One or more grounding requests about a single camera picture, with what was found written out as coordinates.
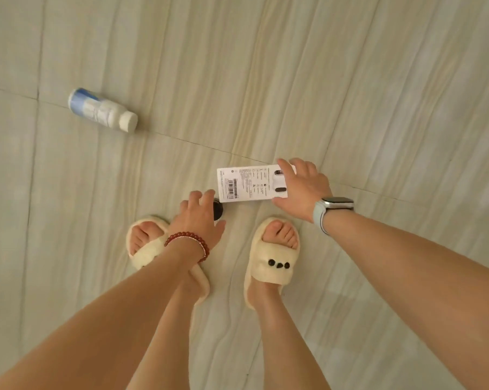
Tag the person's right forearm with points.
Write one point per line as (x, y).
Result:
(411, 280)

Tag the small black round object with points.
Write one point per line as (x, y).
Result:
(218, 210)

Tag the white bottle with blue label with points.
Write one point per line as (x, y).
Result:
(100, 110)

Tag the person's right thumb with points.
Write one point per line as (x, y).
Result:
(280, 202)

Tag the person's left thumb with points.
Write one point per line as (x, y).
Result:
(220, 230)

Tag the person's left hand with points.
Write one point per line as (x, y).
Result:
(195, 223)

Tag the person's left middle finger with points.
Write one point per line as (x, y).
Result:
(195, 198)

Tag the person's right hand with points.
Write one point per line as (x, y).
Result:
(305, 190)

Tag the person's leg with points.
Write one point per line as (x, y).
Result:
(285, 341)
(167, 353)

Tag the white printed cardboard box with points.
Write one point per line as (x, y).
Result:
(248, 183)

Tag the cream fluffy slipper black dots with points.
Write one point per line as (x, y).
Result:
(273, 266)

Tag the person's right middle finger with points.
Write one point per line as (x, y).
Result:
(299, 163)

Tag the person's left leg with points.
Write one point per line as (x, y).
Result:
(167, 353)

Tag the person's left forearm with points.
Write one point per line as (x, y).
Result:
(106, 320)

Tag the person's right leg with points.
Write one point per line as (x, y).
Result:
(285, 341)

